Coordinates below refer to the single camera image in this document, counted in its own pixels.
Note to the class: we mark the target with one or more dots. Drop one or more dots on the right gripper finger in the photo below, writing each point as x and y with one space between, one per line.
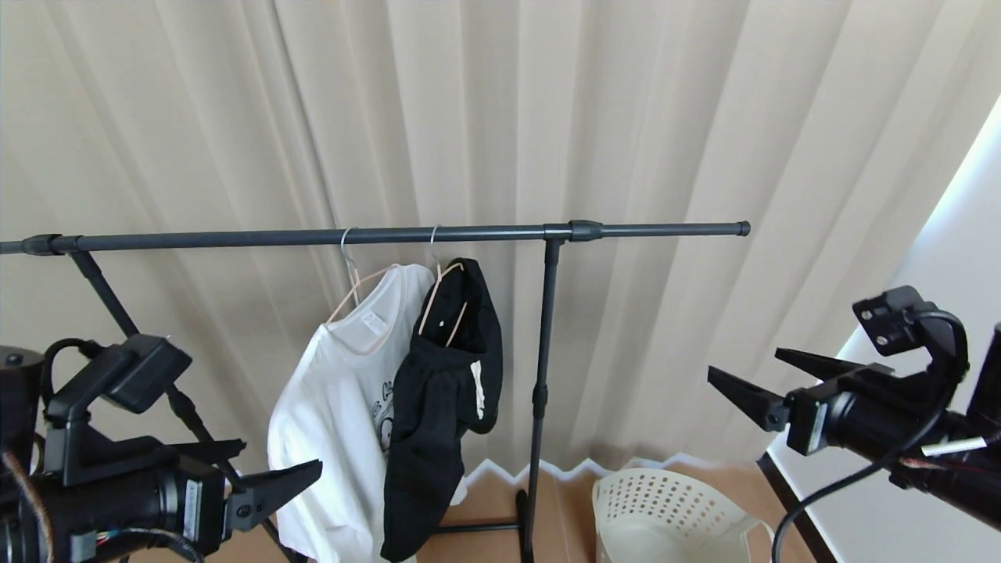
755 403
821 366

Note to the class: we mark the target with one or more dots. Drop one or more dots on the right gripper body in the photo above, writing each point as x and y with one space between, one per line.
852 418

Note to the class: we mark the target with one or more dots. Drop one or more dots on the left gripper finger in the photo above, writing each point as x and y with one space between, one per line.
258 500
203 452

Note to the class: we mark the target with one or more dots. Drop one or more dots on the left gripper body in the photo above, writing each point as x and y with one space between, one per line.
133 508

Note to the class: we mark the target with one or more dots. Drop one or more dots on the white printed t-shirt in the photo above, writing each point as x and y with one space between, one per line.
328 407

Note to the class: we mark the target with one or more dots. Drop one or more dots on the black garment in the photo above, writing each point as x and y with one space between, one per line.
438 407

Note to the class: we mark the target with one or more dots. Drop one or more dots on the pink clothes hanger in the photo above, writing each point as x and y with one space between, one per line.
344 299
430 303

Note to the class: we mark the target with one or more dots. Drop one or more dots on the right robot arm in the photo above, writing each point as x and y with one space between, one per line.
970 469

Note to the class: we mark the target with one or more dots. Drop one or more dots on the white laundry basket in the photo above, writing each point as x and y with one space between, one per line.
665 516

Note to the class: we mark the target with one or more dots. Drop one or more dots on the black clothes rack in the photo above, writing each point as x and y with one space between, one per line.
235 237

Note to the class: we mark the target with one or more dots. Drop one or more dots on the beige curtain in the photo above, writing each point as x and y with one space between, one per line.
626 117

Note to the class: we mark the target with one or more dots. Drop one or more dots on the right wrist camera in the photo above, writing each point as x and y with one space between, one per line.
887 320

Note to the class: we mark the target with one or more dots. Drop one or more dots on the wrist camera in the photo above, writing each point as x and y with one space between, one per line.
887 320
141 371

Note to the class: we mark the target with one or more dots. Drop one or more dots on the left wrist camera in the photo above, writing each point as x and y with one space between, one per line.
141 371

